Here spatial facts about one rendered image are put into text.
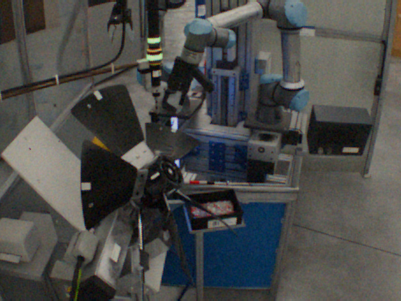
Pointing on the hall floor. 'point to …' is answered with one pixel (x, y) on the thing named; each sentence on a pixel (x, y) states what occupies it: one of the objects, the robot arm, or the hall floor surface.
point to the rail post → (282, 250)
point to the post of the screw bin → (199, 266)
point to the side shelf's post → (49, 288)
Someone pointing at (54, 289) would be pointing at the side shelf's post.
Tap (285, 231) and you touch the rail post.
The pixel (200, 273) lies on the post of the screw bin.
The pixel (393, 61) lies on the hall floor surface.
